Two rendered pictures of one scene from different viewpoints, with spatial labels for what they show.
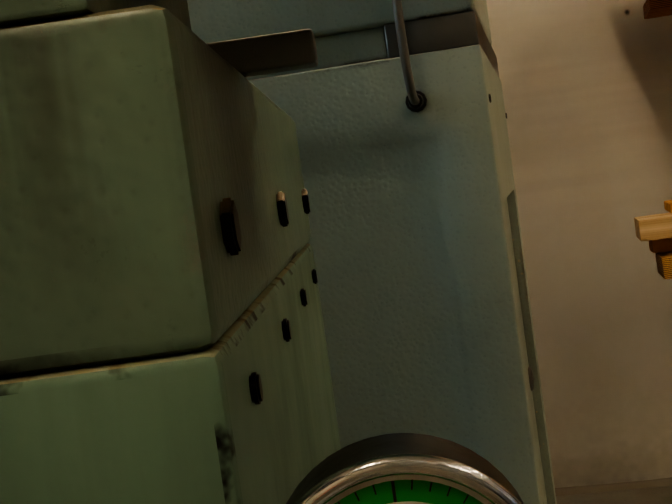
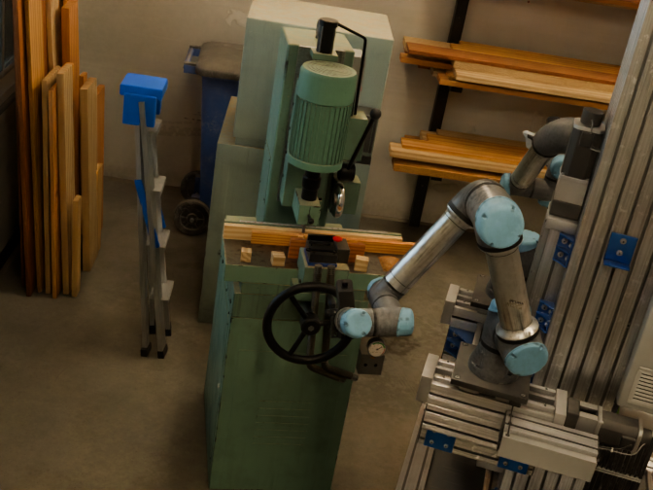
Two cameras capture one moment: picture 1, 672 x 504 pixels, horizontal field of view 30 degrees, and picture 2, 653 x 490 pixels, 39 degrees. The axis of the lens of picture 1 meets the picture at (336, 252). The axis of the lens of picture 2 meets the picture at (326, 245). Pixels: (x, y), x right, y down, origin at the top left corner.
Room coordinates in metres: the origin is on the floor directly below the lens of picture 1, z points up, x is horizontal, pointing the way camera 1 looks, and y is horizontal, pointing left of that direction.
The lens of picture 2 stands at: (-2.21, 0.86, 2.27)
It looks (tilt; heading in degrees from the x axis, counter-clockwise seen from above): 26 degrees down; 346
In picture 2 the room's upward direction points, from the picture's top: 10 degrees clockwise
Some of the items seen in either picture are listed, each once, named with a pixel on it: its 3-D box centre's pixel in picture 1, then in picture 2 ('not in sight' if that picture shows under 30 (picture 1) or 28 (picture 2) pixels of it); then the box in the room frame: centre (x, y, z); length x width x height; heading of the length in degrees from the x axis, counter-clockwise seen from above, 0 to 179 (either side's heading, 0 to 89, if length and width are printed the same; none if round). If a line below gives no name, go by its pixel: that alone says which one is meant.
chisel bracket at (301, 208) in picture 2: not in sight; (306, 208); (0.51, 0.25, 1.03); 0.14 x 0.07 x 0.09; 178
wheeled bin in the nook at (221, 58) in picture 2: not in sight; (239, 141); (2.50, 0.22, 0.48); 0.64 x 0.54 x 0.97; 83
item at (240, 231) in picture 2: not in sight; (313, 237); (0.51, 0.21, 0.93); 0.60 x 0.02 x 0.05; 88
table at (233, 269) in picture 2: not in sight; (316, 270); (0.38, 0.21, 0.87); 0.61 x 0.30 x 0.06; 88
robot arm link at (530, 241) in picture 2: not in sight; (521, 252); (0.38, -0.47, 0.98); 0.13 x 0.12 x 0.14; 79
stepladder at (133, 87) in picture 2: not in sight; (148, 220); (1.27, 0.72, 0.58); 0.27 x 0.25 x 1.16; 81
